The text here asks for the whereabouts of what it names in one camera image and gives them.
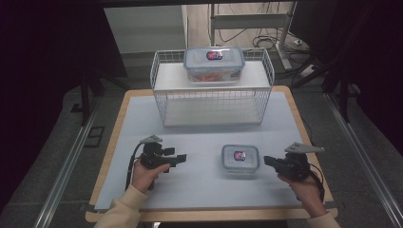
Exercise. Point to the white board panel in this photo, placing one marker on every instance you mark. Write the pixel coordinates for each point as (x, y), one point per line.
(144, 30)

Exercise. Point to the light blue table mat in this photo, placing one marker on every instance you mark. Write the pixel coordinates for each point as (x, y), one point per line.
(196, 190)

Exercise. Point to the large clear food container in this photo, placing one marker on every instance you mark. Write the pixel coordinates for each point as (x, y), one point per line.
(214, 63)

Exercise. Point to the aluminium floor rail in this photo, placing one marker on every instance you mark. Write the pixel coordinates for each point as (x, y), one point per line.
(367, 158)
(63, 177)

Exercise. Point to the person's left hand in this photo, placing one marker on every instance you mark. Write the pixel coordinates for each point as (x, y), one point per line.
(145, 177)

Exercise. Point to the person's right hand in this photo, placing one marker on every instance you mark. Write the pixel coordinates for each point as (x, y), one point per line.
(305, 191)

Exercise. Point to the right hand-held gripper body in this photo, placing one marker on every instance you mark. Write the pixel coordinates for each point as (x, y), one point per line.
(296, 166)

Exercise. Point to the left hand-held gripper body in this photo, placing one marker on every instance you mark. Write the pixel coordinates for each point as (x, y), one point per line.
(152, 158)

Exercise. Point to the white metal desk frame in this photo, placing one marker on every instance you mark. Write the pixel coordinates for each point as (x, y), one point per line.
(250, 21)

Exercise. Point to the small clear food container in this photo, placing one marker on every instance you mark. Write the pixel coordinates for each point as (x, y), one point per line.
(239, 158)

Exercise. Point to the black metal stand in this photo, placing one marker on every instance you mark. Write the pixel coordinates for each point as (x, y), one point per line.
(343, 95)
(86, 95)

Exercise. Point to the white power strip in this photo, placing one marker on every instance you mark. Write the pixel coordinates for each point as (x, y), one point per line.
(306, 71)

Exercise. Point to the black rectangular floor frame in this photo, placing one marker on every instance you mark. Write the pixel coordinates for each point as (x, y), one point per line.
(94, 136)

